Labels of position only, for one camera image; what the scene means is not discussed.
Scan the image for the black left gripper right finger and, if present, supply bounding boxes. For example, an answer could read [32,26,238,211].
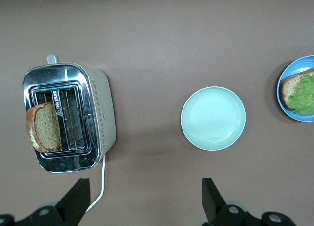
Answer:
[201,178,295,226]

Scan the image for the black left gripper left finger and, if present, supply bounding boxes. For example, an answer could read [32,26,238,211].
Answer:
[0,178,91,226]

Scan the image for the brown toast bread slice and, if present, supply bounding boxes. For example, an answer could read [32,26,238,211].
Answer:
[280,68,314,111]
[25,101,63,152]

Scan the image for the green lettuce leaf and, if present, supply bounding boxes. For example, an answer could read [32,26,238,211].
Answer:
[287,74,314,116]

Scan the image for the mint green round plate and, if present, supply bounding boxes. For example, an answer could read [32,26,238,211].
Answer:
[180,86,247,151]

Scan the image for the blue round plate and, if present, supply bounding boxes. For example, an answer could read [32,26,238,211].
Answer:
[276,55,314,123]

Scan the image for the beige chrome two-slot toaster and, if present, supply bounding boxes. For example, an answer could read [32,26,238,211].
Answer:
[22,54,117,174]

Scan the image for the white toaster power cord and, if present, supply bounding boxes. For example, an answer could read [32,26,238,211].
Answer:
[84,154,106,213]

